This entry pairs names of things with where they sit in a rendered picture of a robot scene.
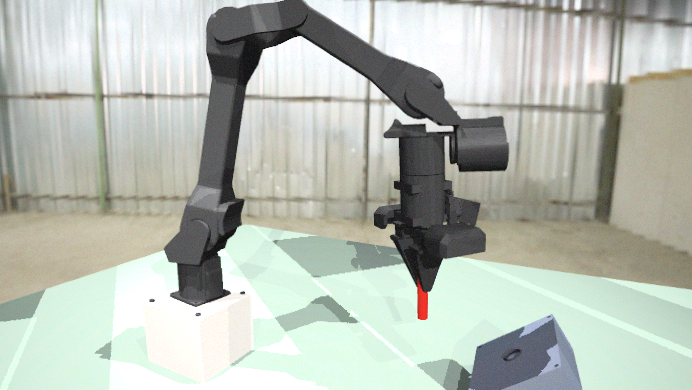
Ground dark red peg with grey band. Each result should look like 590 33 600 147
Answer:
417 277 428 320

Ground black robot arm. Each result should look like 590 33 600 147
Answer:
164 0 510 307

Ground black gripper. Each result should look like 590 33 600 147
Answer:
374 172 486 293

